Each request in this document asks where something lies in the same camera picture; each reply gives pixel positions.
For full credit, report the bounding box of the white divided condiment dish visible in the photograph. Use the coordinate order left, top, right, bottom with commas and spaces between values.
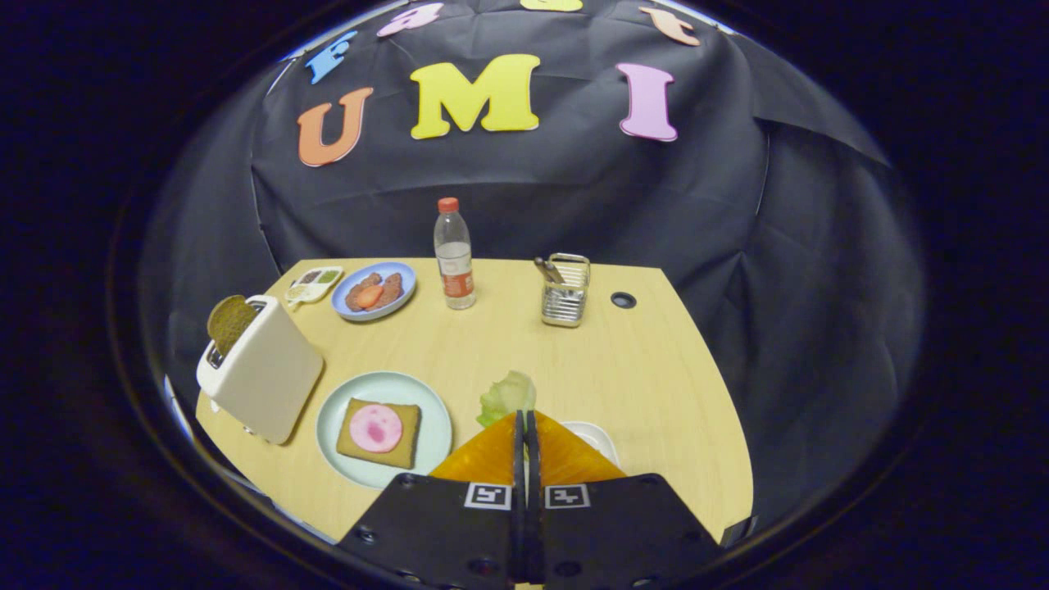
284, 266, 345, 311

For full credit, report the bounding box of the mint green round plate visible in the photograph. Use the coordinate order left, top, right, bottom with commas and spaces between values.
316, 371, 453, 491

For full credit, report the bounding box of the white square plate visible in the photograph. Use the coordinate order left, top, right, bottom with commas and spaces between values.
561, 421, 620, 468

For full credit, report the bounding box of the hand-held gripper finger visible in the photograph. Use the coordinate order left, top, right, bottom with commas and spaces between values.
336, 411, 528, 590
527, 411, 726, 590

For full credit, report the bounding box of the pink ham slice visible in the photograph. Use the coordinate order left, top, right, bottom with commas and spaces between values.
349, 404, 404, 454

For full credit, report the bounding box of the blue round plate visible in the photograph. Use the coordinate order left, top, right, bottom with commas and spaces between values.
331, 261, 417, 322

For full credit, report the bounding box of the bread slice with ham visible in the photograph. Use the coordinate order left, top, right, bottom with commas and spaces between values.
336, 398, 422, 470

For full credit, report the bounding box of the green lettuce leaf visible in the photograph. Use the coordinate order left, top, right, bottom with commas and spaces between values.
477, 370, 538, 429

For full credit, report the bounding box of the brown toast slice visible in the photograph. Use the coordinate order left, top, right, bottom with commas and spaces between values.
207, 295, 259, 357

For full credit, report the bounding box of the metal wire cutlery holder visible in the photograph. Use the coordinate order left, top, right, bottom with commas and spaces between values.
541, 253, 591, 329

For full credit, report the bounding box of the clear red-capped water bottle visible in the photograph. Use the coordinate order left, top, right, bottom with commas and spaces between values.
434, 197, 477, 311

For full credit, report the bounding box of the black backdrop cloth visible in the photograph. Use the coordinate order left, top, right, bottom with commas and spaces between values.
139, 0, 927, 542

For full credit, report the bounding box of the white toaster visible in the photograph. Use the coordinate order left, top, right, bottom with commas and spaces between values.
196, 295, 325, 446

